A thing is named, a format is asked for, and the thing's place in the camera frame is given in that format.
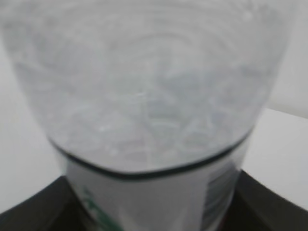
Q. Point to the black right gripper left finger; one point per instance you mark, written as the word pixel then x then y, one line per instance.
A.
pixel 55 208

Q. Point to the Nongfu Spring water bottle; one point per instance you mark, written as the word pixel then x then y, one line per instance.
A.
pixel 150 104

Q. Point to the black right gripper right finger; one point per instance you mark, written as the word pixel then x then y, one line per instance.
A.
pixel 256 208

